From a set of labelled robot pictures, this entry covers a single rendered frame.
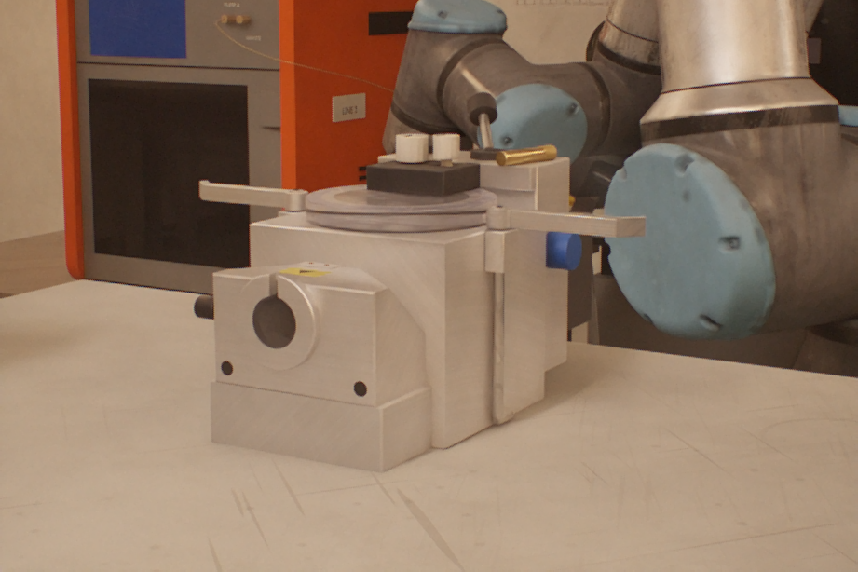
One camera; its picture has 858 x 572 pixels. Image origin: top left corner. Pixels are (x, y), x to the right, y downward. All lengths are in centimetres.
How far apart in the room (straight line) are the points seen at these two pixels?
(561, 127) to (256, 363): 79
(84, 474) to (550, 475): 19
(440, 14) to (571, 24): 206
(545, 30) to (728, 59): 241
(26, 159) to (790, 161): 355
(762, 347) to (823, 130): 100
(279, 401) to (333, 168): 123
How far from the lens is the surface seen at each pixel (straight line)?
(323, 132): 186
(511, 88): 142
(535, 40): 360
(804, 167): 118
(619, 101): 149
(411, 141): 74
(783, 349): 216
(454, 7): 152
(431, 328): 67
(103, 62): 200
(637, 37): 148
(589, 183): 191
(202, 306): 69
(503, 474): 65
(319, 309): 65
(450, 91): 147
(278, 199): 75
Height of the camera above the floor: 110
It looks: 10 degrees down
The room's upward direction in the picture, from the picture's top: straight up
